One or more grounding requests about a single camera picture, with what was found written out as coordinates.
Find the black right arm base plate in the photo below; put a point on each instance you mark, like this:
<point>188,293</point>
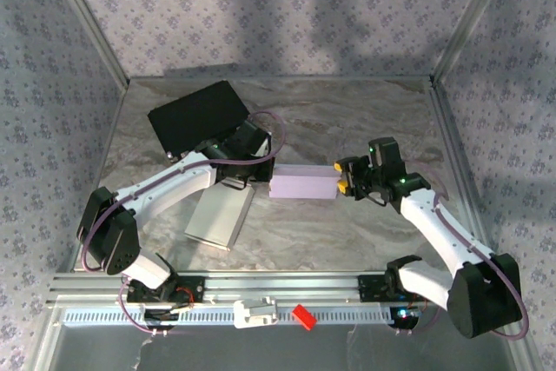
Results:
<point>369,288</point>

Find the black hard carrying case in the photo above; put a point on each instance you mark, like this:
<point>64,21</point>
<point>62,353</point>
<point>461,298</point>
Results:
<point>195,114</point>

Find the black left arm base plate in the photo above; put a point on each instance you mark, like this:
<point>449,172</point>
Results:
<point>193,290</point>

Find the black left controller board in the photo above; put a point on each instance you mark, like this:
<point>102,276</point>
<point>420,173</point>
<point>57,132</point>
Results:
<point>158,314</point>

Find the black controller board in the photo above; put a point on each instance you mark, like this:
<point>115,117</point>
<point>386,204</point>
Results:
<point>158,314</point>
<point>404,321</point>

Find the aluminium side rail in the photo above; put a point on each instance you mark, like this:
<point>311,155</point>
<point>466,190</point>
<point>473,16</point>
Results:
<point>110,127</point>
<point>447,127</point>

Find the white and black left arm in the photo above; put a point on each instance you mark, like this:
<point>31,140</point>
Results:
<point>174,184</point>

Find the aluminium mounting rail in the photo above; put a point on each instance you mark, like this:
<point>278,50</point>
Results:
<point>282,286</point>

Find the black right controller board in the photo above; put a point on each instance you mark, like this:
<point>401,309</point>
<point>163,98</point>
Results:
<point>404,321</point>

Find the aluminium corner post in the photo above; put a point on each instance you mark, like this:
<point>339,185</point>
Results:
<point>473,19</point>
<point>89,19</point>

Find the white plastic bracket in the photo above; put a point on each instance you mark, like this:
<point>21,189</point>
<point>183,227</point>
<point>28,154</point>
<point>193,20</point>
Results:
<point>249,316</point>

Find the red plastic block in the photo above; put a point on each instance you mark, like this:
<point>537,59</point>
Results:
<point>304,316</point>

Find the grey metal floor panel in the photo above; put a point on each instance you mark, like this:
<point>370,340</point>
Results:
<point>278,349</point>

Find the aluminium back rail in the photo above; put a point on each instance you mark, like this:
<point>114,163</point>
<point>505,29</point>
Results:
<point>260,78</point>

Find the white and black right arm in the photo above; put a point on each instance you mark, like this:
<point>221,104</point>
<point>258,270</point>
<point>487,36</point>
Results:
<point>443,232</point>

